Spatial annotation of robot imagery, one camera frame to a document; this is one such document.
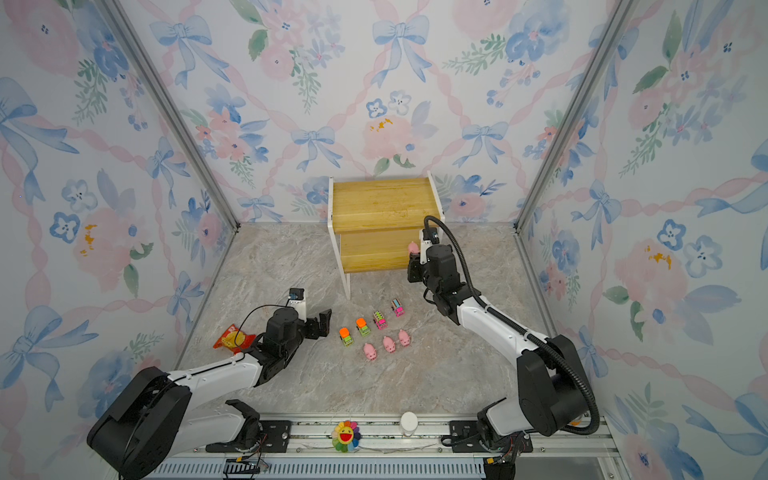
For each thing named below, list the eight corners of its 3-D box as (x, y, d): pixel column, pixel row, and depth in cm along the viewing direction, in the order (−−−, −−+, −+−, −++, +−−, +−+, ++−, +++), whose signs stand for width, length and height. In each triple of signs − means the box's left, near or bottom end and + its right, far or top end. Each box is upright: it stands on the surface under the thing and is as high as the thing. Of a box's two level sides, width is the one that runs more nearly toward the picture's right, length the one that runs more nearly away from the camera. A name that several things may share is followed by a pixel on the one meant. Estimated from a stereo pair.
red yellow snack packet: (218, 349, 90) (213, 345, 88) (233, 327, 95) (229, 323, 92) (243, 357, 89) (239, 354, 86) (257, 335, 93) (254, 331, 91)
